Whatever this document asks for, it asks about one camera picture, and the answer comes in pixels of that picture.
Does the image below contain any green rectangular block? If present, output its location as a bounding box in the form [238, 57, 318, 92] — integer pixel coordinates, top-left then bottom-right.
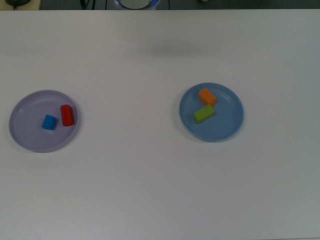
[192, 103, 216, 124]

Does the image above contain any orange rectangular block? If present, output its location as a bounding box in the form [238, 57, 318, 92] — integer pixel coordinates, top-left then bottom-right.
[198, 87, 217, 107]

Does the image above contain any red cylinder block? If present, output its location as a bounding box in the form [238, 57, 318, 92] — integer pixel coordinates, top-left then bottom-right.
[59, 104, 76, 128]

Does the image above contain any blue short block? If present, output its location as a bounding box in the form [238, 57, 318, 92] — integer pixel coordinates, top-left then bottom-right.
[41, 114, 59, 131]

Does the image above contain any blue plate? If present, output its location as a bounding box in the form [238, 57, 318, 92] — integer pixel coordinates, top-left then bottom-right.
[178, 82, 245, 143]

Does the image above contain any purple plate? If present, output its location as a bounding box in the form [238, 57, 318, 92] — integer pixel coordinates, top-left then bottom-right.
[8, 89, 82, 154]

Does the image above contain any beige wooden desk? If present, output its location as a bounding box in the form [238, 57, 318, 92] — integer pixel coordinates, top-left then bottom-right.
[0, 0, 43, 11]

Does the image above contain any black round device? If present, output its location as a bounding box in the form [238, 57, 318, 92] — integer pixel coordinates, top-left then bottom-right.
[5, 0, 31, 7]

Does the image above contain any black looped floor cable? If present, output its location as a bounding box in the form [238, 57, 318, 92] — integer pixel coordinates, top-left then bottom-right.
[79, 0, 97, 10]

